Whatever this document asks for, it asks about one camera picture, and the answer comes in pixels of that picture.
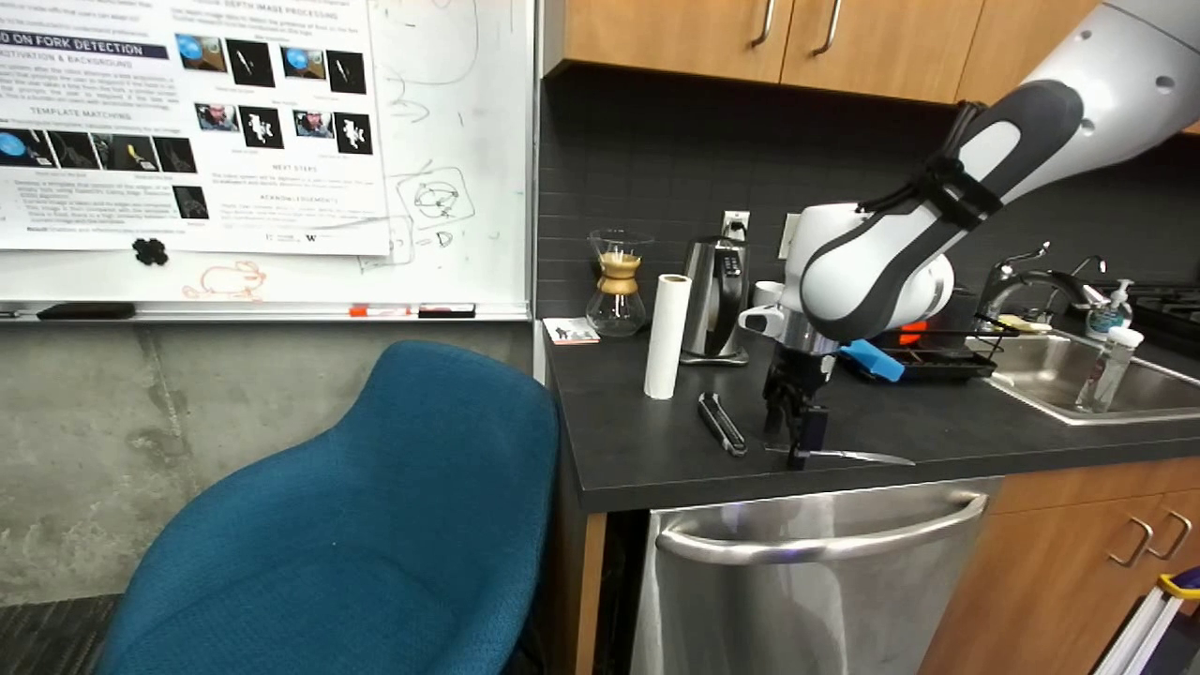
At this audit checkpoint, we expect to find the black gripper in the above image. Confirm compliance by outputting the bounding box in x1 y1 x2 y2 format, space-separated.
760 346 837 471

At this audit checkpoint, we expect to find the silver knife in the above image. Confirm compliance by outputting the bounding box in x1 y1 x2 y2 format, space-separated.
797 444 918 471

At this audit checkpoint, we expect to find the black and silver tool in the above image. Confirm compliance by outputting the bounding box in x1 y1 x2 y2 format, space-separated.
692 388 752 463

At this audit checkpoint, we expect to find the white paper towel roll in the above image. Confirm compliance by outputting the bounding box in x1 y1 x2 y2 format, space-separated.
640 269 692 404

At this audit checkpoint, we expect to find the stainless steel dishwasher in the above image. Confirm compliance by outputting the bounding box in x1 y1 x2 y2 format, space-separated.
631 478 1003 675

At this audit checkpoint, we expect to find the glass coffee carafe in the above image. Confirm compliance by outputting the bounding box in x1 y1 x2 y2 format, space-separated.
580 230 653 346

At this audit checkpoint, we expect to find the small white card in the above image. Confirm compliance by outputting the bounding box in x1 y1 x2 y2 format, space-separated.
538 316 603 350

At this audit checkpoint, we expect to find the chrome faucet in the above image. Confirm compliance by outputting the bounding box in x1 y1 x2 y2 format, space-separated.
977 238 1118 335

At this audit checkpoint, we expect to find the yellow sponge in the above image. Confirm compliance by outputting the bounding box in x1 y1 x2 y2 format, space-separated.
992 310 1057 339

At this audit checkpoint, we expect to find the stainless steel sink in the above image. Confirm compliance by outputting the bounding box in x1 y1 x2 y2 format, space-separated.
966 326 1200 430

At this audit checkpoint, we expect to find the wooden lower cabinet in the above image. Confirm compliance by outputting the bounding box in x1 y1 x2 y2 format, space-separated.
913 453 1200 675

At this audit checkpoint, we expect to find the wooden cabinet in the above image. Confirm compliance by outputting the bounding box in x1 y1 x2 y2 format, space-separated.
538 0 1118 109
913 453 1200 675

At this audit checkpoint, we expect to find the wooden upper cabinet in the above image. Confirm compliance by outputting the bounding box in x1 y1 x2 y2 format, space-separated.
538 0 1118 109

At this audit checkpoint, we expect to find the blue chair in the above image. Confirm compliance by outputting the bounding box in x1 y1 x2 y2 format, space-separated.
93 340 562 675

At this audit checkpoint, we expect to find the whiteboard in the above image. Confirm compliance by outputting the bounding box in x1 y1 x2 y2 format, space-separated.
0 0 538 326

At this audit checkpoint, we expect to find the black whiteboard magnet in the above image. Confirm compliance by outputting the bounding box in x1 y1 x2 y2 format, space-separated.
128 231 173 269

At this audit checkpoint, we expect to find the black whiteboard eraser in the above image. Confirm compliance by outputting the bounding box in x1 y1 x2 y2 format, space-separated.
33 299 140 326

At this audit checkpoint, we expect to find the research poster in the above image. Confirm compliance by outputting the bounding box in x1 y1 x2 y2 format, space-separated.
0 0 392 264

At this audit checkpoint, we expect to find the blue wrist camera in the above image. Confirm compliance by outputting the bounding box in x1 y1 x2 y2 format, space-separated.
837 335 907 388

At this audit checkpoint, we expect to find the curved silver dishwasher handle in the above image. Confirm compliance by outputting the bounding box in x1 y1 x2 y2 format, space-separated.
653 484 988 569

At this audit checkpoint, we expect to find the silver lower cabinet handle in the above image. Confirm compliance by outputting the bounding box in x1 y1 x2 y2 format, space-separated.
1148 508 1195 561
1102 515 1156 569

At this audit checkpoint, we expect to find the silver cabinet handle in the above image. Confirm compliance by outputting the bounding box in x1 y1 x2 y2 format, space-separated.
1102 515 1156 569
1148 508 1195 561
745 0 780 54
810 0 847 59

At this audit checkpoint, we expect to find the silver upper cabinet handle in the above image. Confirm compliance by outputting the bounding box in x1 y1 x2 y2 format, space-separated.
745 0 780 54
810 0 847 59

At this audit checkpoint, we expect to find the robot cart frame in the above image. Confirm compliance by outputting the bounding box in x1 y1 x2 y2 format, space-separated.
1090 586 1200 675

